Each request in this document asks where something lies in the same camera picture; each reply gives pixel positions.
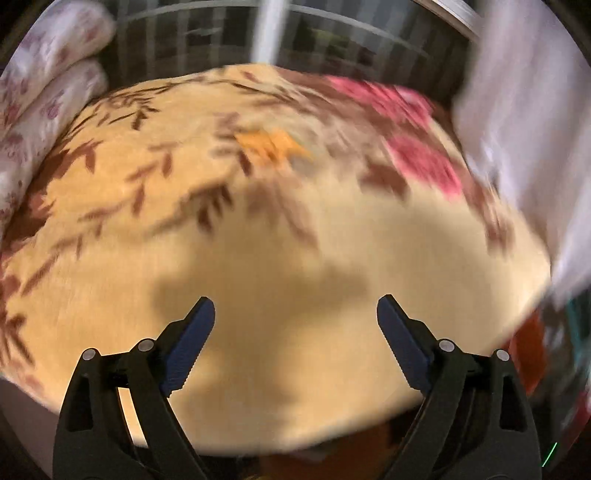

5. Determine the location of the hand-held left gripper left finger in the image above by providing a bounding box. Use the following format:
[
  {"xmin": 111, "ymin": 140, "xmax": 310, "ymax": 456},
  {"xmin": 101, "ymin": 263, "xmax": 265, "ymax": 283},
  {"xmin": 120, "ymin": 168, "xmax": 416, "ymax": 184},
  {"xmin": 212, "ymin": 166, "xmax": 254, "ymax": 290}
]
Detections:
[{"xmin": 53, "ymin": 296, "xmax": 216, "ymax": 480}]

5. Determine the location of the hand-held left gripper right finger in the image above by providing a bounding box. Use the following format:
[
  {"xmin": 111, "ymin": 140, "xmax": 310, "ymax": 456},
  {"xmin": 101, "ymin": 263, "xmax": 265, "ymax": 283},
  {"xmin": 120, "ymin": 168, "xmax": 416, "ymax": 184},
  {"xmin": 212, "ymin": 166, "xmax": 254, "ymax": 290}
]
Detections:
[{"xmin": 377, "ymin": 294, "xmax": 542, "ymax": 480}]

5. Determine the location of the floral beige blanket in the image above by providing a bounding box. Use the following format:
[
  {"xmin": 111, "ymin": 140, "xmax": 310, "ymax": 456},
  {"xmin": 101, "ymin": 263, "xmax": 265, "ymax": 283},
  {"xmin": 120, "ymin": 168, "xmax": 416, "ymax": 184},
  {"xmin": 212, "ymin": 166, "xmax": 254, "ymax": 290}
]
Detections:
[{"xmin": 0, "ymin": 64, "xmax": 552, "ymax": 455}]

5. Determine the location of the white cloth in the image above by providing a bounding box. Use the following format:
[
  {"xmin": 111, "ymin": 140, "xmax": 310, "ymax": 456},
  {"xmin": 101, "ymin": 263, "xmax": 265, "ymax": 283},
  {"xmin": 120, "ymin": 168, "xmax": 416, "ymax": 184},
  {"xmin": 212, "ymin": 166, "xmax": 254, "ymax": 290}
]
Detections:
[{"xmin": 452, "ymin": 0, "xmax": 591, "ymax": 305}]

